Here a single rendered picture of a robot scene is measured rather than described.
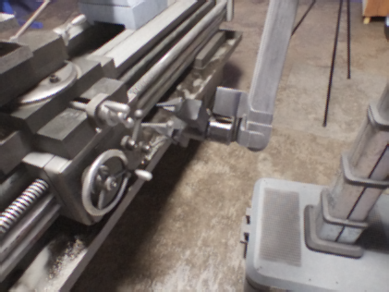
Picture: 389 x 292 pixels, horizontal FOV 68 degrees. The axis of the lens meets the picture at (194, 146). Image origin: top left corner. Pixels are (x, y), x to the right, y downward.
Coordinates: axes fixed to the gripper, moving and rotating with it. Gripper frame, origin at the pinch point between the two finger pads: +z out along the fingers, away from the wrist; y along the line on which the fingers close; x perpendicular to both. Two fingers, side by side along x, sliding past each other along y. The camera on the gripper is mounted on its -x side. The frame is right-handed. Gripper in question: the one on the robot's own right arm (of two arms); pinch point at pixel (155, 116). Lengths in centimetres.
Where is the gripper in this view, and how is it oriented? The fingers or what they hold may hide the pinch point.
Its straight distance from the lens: 72.0
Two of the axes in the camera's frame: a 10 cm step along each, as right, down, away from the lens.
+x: 2.4, 3.0, 9.3
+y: -3.1, 9.3, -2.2
